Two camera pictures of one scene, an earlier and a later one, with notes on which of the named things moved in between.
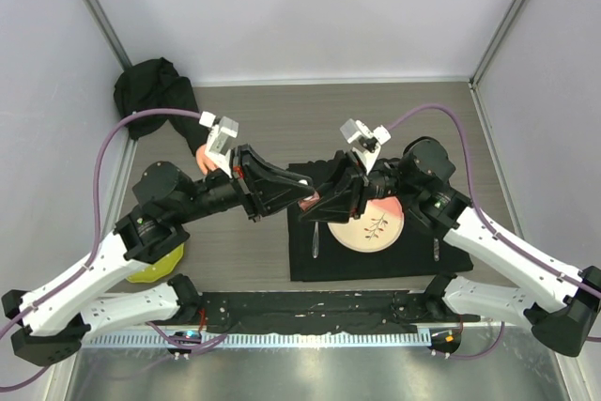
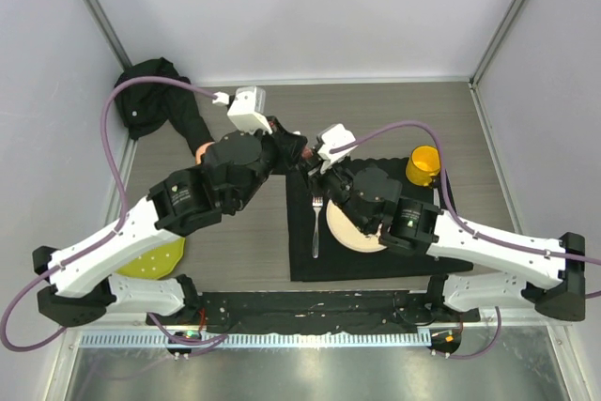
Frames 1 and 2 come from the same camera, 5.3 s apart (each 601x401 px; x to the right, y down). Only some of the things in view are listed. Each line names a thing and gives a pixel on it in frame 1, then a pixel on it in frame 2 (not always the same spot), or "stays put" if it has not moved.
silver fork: x=315 y=241 stays put
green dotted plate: x=160 y=269 stays put
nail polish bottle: x=307 y=202 to x=307 y=153
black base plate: x=352 y=313 stays put
